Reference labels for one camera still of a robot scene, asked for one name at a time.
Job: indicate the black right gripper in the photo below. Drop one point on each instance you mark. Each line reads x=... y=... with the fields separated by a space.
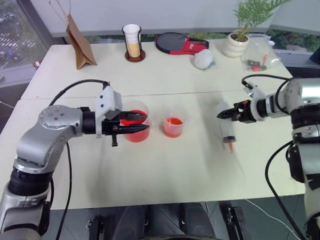
x=246 y=112

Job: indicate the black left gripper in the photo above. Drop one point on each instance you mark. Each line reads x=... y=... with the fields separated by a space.
x=108 y=127

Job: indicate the large clear cup red liquid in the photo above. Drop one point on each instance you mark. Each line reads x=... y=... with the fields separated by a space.
x=137 y=136

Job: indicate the clear plastic syringe orange tip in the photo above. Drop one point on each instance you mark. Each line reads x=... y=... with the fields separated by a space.
x=227 y=130

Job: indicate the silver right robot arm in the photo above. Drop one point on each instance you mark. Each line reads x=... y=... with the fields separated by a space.
x=303 y=105

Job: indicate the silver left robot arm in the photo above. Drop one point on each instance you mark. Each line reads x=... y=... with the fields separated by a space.
x=37 y=140

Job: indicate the small clear cup red liquid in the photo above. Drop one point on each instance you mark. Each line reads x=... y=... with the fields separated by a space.
x=173 y=126

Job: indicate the crumpled white tissue ball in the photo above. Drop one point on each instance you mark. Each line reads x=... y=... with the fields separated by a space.
x=203 y=59

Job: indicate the clear plastic bag small parts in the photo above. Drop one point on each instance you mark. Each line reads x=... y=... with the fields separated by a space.
x=260 y=53

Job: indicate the green plant white pot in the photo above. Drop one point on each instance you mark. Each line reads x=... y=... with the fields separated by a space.
x=236 y=46

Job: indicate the black red paddle case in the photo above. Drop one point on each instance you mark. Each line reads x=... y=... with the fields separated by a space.
x=172 y=42

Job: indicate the brown paper bag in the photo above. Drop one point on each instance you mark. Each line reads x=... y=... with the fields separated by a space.
x=81 y=47

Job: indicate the small white tag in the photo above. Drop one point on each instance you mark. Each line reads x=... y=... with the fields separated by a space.
x=36 y=64

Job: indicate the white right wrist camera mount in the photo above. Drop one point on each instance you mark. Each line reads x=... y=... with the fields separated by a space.
x=256 y=96

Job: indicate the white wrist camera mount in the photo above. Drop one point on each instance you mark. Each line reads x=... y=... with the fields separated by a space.
x=256 y=96
x=107 y=98

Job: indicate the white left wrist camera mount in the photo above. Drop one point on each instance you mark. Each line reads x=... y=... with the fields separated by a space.
x=107 y=98

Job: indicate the black metal bracket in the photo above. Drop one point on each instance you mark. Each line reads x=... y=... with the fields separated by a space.
x=233 y=222
x=96 y=227

